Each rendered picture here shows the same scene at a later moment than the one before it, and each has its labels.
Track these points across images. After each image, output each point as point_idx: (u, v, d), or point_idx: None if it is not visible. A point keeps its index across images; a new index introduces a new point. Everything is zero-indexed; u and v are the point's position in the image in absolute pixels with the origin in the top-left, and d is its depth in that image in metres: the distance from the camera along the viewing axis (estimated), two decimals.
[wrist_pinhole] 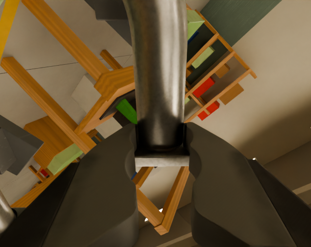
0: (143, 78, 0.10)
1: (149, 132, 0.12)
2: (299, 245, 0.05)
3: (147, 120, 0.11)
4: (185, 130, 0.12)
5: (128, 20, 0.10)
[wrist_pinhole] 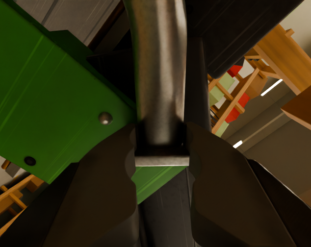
0: (143, 77, 0.10)
1: (149, 131, 0.12)
2: (299, 245, 0.05)
3: (147, 119, 0.11)
4: (185, 130, 0.12)
5: (128, 20, 0.10)
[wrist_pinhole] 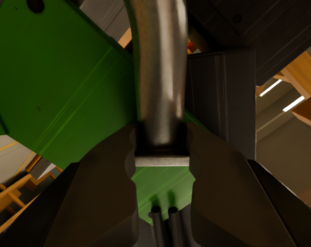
0: (144, 78, 0.10)
1: (149, 132, 0.12)
2: (299, 245, 0.05)
3: (148, 120, 0.11)
4: (185, 130, 0.12)
5: (129, 20, 0.10)
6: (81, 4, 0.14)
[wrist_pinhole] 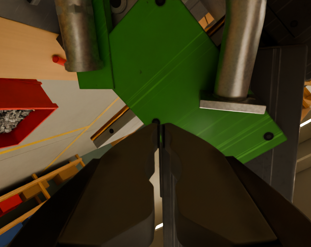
0: (231, 45, 0.16)
1: (226, 85, 0.17)
2: (280, 236, 0.06)
3: (227, 76, 0.17)
4: (164, 131, 0.12)
5: (226, 9, 0.16)
6: (183, 4, 0.20)
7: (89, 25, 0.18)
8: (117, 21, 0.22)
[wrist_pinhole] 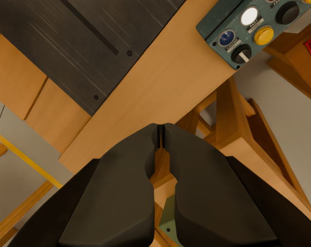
0: None
1: None
2: (279, 236, 0.06)
3: None
4: (164, 131, 0.12)
5: None
6: None
7: None
8: None
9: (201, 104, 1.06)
